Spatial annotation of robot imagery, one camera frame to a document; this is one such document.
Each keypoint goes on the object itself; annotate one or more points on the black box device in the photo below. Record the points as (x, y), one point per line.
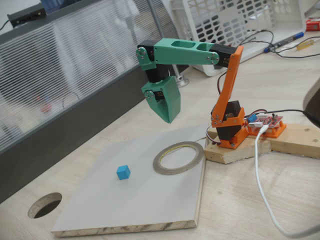
(27, 14)

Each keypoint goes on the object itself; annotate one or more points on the translucent yellow stick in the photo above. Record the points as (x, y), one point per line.
(305, 44)

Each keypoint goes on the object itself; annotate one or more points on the blue cube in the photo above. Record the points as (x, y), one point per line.
(123, 172)

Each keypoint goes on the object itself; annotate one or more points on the green gripper, black servo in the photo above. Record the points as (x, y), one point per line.
(171, 96)

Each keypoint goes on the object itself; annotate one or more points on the short wooden base block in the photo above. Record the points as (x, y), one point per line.
(232, 153)

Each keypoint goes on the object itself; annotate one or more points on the red controller circuit board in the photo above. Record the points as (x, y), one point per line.
(268, 120)

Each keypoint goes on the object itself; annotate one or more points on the ribbed translucent desk partition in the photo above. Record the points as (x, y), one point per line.
(75, 75)

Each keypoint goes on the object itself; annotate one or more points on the blue capped marker pen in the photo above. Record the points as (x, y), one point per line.
(285, 41)

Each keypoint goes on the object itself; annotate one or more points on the long wooden base plank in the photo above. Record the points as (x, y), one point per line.
(297, 140)

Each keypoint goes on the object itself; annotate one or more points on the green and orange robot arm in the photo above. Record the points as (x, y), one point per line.
(182, 53)

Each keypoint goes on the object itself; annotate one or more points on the orange controller board mount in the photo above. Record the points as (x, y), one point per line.
(277, 131)

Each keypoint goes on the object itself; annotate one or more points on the grey plywood board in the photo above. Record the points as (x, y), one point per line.
(112, 200)

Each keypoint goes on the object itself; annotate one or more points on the white plastic basket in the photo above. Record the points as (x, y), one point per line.
(287, 15)

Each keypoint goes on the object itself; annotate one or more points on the grey rounded object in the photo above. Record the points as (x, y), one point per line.
(312, 100)

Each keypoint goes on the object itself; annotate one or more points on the metal pole with flange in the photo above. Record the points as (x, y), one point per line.
(180, 80)

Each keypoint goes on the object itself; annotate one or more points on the red small box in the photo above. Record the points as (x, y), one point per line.
(313, 25)

